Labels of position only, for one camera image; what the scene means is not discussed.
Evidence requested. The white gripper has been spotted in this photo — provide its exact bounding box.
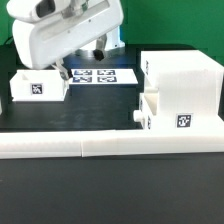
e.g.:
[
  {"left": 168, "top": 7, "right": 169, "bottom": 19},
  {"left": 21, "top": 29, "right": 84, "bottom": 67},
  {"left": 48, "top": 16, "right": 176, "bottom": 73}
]
[{"left": 11, "top": 0, "right": 123, "bottom": 81}]

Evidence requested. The white drawer box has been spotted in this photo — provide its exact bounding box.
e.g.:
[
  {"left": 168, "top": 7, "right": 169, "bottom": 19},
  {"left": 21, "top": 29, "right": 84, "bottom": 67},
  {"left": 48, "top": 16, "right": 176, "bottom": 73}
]
[
  {"left": 10, "top": 69, "right": 69, "bottom": 101},
  {"left": 133, "top": 87, "right": 158, "bottom": 130}
]

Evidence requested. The white front drawer box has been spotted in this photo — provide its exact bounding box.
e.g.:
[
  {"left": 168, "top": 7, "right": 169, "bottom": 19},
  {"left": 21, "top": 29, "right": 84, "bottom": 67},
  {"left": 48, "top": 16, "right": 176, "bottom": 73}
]
[{"left": 133, "top": 87, "right": 158, "bottom": 130}]

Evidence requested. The white drawer cabinet housing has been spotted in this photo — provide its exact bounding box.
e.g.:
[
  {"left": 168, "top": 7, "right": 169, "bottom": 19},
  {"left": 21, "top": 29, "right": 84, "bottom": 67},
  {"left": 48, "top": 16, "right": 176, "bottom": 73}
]
[{"left": 140, "top": 50, "right": 224, "bottom": 130}]

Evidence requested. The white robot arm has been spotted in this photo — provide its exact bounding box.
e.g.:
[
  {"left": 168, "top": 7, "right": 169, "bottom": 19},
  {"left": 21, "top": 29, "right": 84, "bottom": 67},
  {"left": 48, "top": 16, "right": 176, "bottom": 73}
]
[{"left": 6, "top": 0, "right": 124, "bottom": 80}]

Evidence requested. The white marker sheet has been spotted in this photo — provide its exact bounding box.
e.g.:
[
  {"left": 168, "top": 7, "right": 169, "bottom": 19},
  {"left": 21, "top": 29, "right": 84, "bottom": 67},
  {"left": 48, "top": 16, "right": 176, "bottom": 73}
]
[{"left": 69, "top": 69, "right": 138, "bottom": 85}]

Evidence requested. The white L-shaped fence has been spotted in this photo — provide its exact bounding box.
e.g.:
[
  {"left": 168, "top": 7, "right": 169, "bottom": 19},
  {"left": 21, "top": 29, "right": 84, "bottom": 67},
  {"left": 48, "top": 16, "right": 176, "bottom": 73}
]
[{"left": 0, "top": 113, "right": 224, "bottom": 160}]

